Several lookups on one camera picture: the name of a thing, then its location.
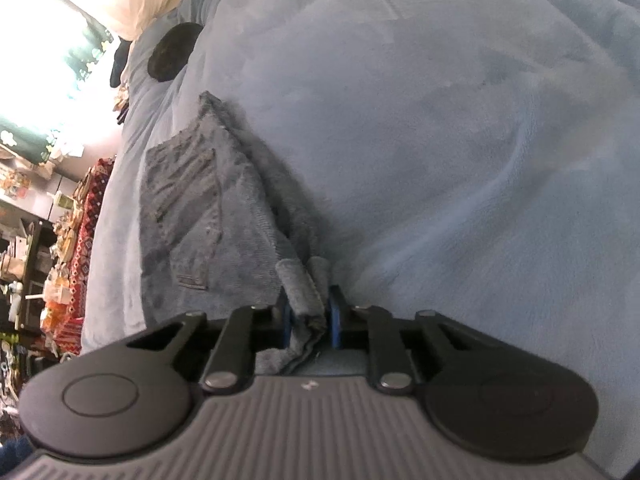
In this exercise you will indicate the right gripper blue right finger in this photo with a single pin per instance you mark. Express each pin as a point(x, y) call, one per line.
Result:
point(374, 331)

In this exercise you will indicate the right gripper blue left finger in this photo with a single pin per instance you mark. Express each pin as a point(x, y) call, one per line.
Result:
point(247, 331)

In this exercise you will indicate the blue denim shorts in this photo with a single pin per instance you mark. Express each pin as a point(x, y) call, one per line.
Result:
point(224, 225)

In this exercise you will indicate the blue plush blanket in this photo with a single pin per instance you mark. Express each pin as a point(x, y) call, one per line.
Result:
point(478, 157)

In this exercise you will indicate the black round patch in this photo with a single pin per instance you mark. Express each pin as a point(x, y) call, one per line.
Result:
point(173, 51)

